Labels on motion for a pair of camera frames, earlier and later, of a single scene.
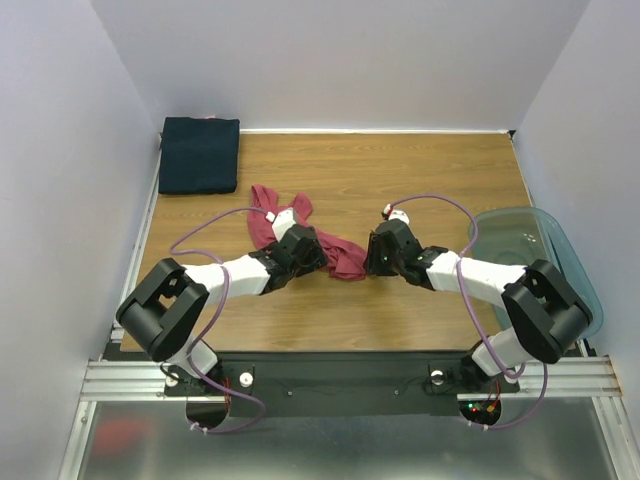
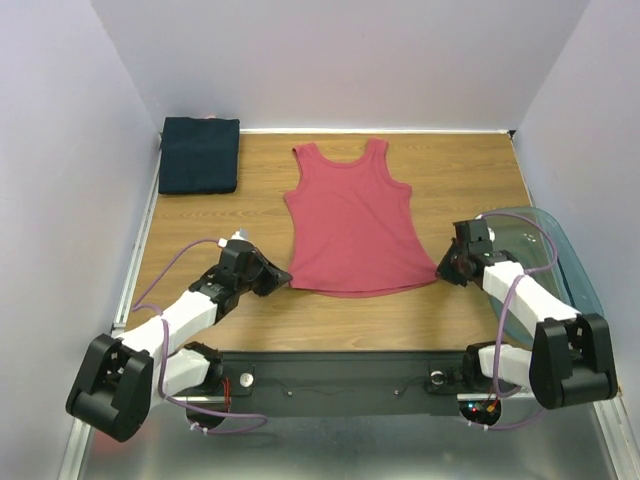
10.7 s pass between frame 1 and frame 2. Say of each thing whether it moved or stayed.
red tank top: moved
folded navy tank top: stayed
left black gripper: moved
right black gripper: moved
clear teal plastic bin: stayed
